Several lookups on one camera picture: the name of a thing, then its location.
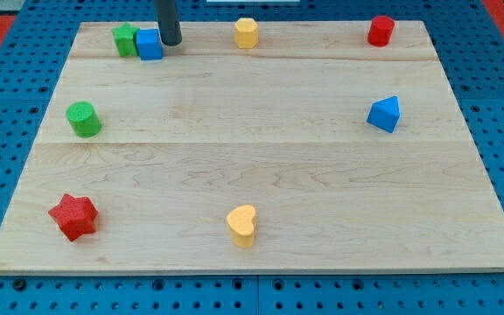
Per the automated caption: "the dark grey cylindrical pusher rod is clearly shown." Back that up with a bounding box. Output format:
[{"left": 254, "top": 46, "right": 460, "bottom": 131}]
[{"left": 154, "top": 0, "right": 182, "bottom": 46}]

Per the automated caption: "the blue cube block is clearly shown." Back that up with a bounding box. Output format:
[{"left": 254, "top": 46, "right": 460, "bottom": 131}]
[{"left": 136, "top": 29, "right": 163, "bottom": 60}]

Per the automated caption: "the green star block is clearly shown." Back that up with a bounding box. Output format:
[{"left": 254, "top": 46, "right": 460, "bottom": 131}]
[{"left": 111, "top": 23, "right": 139, "bottom": 57}]

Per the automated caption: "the yellow hexagon block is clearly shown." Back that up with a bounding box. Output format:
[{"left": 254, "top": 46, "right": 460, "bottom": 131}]
[{"left": 234, "top": 17, "right": 259, "bottom": 49}]

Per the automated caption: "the green cylinder block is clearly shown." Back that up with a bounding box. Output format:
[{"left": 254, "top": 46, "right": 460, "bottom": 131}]
[{"left": 66, "top": 101, "right": 102, "bottom": 138}]

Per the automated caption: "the light wooden board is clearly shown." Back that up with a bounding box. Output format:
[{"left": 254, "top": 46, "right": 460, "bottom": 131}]
[{"left": 0, "top": 21, "right": 504, "bottom": 276}]

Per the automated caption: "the red cylinder block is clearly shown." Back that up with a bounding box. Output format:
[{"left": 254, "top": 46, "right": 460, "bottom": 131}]
[{"left": 367, "top": 15, "right": 396, "bottom": 47}]

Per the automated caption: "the yellow heart block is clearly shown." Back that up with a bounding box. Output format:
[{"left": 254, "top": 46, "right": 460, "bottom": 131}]
[{"left": 226, "top": 205, "right": 257, "bottom": 249}]

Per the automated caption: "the red star block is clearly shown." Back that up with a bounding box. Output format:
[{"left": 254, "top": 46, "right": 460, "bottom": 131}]
[{"left": 48, "top": 193, "right": 98, "bottom": 242}]

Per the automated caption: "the blue triangular prism block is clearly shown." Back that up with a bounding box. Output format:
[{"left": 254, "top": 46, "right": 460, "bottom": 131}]
[{"left": 367, "top": 95, "right": 401, "bottom": 133}]

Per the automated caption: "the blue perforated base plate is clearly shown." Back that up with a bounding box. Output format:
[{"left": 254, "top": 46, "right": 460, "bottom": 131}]
[{"left": 0, "top": 1, "right": 504, "bottom": 314}]

